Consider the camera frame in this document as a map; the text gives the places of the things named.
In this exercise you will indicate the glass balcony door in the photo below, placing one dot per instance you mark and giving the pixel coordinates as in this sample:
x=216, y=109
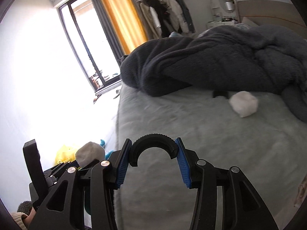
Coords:
x=89, y=43

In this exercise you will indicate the white tissue ball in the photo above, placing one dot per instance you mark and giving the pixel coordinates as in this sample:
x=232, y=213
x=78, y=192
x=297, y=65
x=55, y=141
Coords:
x=244, y=103
x=89, y=152

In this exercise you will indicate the round vanity mirror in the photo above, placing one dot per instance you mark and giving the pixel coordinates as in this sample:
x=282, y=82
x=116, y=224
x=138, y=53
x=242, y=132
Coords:
x=228, y=8

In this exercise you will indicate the grey curtain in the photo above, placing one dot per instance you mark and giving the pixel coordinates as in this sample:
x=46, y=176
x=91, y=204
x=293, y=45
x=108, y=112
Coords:
x=110, y=32

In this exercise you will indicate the beige upholstered headboard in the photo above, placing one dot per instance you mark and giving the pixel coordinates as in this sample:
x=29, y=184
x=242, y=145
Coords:
x=263, y=12

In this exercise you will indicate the clothes rack with clothes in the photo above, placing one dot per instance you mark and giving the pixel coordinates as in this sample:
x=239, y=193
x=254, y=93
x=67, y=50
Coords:
x=167, y=18

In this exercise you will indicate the person's left hand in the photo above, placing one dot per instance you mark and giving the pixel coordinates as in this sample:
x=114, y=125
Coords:
x=27, y=221

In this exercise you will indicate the blue plush toy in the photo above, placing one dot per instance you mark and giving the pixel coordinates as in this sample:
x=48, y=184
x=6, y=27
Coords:
x=107, y=153

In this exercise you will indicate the beige pillow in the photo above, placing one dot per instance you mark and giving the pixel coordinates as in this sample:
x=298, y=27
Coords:
x=248, y=22

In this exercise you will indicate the bed with grey sheet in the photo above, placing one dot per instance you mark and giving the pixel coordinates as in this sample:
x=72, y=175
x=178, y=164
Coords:
x=268, y=146

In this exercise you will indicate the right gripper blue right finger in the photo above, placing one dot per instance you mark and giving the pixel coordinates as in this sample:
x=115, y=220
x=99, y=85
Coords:
x=184, y=163

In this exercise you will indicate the white vanity desk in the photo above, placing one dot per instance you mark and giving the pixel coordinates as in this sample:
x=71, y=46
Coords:
x=218, y=20

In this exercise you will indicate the yellow curtain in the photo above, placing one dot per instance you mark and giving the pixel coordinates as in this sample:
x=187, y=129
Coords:
x=126, y=23

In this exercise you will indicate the yellow plastic bag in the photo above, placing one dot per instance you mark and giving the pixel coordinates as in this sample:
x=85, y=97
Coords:
x=65, y=154

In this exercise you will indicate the dark grey fleece blanket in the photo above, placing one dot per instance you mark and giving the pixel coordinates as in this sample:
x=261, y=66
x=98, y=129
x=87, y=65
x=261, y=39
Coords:
x=267, y=58

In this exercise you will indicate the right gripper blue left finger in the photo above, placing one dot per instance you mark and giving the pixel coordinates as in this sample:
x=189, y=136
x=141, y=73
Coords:
x=122, y=163

